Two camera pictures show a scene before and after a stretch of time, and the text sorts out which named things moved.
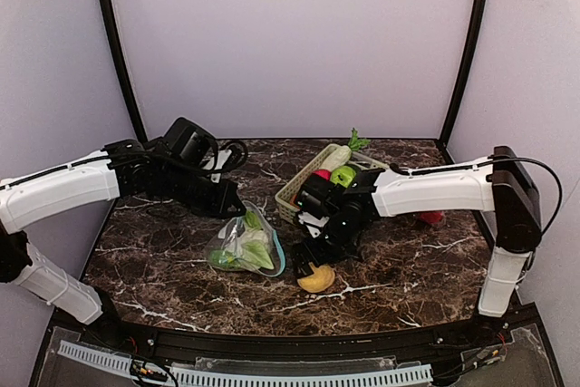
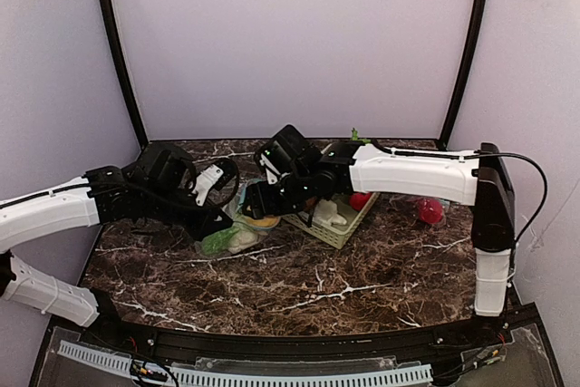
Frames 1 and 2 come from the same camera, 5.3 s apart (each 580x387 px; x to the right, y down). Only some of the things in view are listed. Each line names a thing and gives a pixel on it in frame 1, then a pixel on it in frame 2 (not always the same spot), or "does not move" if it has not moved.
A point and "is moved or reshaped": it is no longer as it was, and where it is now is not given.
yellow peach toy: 321,280 -> 266,222
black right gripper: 320,252 -> 256,201
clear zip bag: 249,243 is moved or reshaped
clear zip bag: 431,218 does not move
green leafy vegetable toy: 223,259 -> 217,243
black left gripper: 217,199 -> 210,222
